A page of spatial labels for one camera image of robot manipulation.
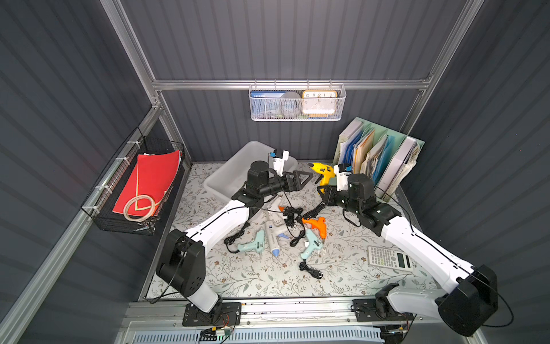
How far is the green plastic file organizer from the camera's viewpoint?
2.93 ft

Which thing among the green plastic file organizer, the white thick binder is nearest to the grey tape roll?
the green plastic file organizer

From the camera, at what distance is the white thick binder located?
884mm

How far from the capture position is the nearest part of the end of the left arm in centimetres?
68

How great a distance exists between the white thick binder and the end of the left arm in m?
0.45
